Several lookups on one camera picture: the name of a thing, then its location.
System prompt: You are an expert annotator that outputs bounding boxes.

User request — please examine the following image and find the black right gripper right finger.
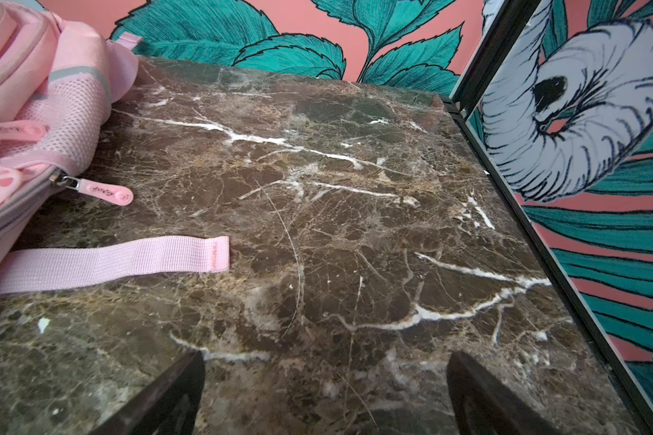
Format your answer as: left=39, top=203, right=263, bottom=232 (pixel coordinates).
left=446, top=352, right=558, bottom=434

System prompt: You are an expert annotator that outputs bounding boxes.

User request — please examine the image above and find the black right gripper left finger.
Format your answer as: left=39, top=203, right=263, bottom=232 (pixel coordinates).
left=92, top=351, right=206, bottom=434

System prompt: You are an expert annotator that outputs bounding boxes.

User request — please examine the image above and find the pink student backpack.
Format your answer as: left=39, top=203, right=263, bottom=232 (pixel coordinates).
left=0, top=1, right=230, bottom=295

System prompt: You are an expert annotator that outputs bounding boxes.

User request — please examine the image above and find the black right corner frame post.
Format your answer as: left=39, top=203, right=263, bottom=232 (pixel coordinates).
left=456, top=1, right=653, bottom=427

